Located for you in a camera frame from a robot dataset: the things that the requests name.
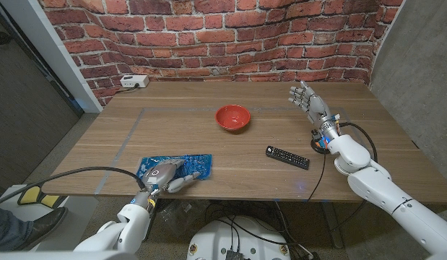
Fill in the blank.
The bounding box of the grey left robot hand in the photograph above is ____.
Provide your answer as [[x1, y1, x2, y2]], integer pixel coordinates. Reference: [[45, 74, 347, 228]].
[[139, 158, 202, 198]]

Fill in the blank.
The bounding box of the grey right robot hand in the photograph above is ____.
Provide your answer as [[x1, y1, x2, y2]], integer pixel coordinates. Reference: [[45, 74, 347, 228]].
[[287, 79, 342, 142]]

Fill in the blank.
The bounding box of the blue snack packet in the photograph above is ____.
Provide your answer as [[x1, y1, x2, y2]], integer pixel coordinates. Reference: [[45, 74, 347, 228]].
[[135, 154, 213, 181]]

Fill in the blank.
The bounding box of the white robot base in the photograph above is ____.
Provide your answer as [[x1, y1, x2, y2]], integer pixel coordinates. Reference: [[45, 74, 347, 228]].
[[186, 215, 292, 260]]

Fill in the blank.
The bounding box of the black TV remote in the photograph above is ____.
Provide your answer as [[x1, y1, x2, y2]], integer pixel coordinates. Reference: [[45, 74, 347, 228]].
[[265, 145, 311, 170]]

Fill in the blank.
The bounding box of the red bowl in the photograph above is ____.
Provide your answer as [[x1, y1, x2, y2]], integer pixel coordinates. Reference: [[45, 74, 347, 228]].
[[214, 104, 252, 131]]

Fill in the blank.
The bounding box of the clear plastic bag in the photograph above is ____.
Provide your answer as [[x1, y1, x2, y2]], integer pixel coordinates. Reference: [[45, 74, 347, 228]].
[[156, 200, 206, 235]]

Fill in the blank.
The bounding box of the white power strip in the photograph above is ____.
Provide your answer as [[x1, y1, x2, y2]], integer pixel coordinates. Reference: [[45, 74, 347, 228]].
[[119, 74, 150, 89]]

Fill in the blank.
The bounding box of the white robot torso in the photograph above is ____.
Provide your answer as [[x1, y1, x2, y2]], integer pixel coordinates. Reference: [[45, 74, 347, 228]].
[[0, 250, 137, 260]]

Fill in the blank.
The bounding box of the person's leg with black shoe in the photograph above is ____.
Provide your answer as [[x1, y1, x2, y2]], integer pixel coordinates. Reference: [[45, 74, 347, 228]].
[[0, 204, 69, 252]]

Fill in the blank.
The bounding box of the yellow foot pedal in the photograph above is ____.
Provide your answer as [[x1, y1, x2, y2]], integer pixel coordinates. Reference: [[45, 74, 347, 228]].
[[17, 185, 65, 209]]

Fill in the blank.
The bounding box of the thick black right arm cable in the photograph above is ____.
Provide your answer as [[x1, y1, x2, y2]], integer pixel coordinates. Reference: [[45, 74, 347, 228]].
[[338, 121, 379, 163]]

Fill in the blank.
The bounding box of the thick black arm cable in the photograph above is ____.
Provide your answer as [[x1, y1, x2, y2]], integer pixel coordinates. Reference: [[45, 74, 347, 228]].
[[0, 165, 148, 209], [338, 121, 379, 163]]

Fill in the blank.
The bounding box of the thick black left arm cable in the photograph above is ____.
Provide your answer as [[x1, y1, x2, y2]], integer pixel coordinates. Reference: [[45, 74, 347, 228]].
[[0, 165, 148, 209]]

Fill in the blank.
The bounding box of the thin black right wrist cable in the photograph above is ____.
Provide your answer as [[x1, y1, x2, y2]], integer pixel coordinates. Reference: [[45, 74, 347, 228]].
[[305, 153, 327, 202]]

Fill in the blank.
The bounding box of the printed brick wall backdrop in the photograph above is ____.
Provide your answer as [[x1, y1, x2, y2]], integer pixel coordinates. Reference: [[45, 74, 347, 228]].
[[37, 0, 404, 108]]

